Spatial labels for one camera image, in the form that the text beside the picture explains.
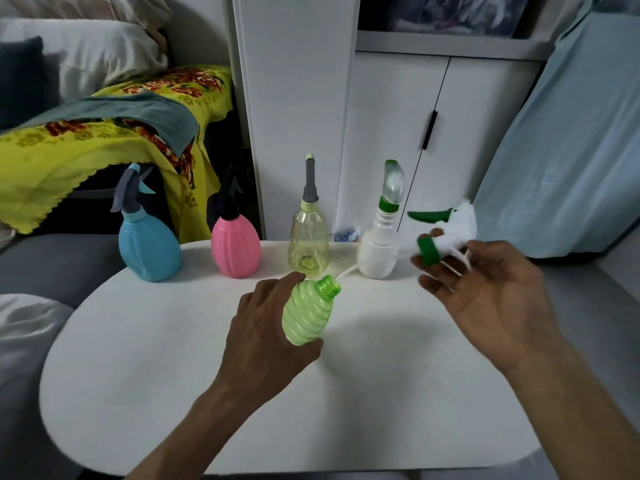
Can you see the grey-blue towel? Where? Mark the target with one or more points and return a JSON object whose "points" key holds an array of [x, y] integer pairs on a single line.
{"points": [[150, 114]]}

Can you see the white pillow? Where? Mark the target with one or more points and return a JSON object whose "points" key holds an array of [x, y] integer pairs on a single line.
{"points": [[110, 49]]}

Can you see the person's left hand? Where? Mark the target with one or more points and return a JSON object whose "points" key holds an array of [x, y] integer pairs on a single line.
{"points": [[260, 349]]}

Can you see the blue plastic bottle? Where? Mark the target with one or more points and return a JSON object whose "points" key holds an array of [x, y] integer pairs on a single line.
{"points": [[150, 249]]}

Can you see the grey mattress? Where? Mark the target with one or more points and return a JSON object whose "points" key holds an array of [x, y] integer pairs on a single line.
{"points": [[60, 264]]}

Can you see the faded floral pillow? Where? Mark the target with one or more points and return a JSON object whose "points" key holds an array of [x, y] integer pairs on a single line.
{"points": [[100, 4]]}

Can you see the white green sprayer head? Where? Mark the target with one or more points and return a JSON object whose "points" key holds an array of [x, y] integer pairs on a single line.
{"points": [[450, 234]]}

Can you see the bright green clear bottle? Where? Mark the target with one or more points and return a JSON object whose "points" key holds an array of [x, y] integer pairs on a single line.
{"points": [[307, 314]]}

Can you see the light blue cloth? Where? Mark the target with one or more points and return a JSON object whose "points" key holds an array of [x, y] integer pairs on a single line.
{"points": [[565, 159]]}

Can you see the person's right hand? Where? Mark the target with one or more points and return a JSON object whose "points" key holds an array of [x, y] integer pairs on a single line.
{"points": [[495, 299]]}

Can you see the dark blue cushion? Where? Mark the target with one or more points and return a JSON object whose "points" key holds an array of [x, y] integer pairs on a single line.
{"points": [[22, 79]]}

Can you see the white plastic bottle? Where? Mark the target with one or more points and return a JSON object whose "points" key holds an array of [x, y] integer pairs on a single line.
{"points": [[380, 249]]}

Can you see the black speaker box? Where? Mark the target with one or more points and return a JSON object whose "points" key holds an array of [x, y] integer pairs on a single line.
{"points": [[247, 164]]}

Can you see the pink plastic bottle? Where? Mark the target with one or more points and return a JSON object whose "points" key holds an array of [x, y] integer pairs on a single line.
{"points": [[236, 249]]}

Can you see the grey blue sprayer head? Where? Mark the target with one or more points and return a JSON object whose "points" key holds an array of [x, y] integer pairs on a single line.
{"points": [[129, 189]]}

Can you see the plastic-wrapped patterned quilt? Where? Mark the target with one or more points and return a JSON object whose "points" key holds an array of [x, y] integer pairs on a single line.
{"points": [[455, 14]]}

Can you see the yellow-green clear bottle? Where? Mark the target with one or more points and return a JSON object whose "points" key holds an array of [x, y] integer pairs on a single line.
{"points": [[308, 244]]}

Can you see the small blue-white packet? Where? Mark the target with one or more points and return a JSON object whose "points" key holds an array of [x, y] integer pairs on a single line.
{"points": [[346, 234]]}

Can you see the grey patterned bedsheet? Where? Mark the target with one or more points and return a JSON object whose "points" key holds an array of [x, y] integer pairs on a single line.
{"points": [[25, 374]]}

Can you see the clear green sprayer head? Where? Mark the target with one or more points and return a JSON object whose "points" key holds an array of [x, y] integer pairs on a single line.
{"points": [[392, 187]]}

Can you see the black sprayer head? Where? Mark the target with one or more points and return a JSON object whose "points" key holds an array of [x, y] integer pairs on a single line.
{"points": [[229, 194]]}

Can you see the yellow floral blanket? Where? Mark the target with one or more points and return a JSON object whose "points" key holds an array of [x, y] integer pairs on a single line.
{"points": [[60, 159]]}

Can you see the black bedside cabinet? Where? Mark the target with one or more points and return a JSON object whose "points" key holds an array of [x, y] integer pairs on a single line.
{"points": [[105, 194]]}

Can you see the white wardrobe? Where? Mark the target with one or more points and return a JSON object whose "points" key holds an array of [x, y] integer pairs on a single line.
{"points": [[295, 119]]}

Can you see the grey light-green sprayer head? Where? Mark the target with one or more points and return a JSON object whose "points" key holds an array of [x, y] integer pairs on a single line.
{"points": [[310, 182]]}

